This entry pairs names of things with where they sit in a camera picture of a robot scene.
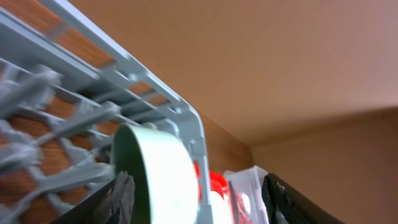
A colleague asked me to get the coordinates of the light blue plate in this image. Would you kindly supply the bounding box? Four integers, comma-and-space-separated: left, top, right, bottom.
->
210, 191, 233, 224

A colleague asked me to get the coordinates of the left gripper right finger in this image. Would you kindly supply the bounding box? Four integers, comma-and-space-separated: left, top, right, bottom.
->
261, 173, 343, 224

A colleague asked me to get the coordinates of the red snack wrapper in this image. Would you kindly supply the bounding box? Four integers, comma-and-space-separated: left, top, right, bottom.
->
228, 181, 252, 224

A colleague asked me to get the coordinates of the green bowl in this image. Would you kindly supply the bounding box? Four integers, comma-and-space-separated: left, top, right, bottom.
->
111, 124, 199, 224

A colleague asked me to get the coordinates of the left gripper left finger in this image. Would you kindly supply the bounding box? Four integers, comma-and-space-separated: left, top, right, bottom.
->
52, 172, 136, 224

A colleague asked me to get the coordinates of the red plastic tray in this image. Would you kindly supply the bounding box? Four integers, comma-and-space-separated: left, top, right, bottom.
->
194, 164, 230, 204

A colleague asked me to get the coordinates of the grey dishwasher rack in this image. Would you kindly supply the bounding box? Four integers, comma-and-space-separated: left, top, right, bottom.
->
1, 1, 213, 223

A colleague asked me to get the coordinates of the clear plastic bin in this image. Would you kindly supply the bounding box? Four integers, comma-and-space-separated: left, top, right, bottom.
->
224, 166, 269, 224

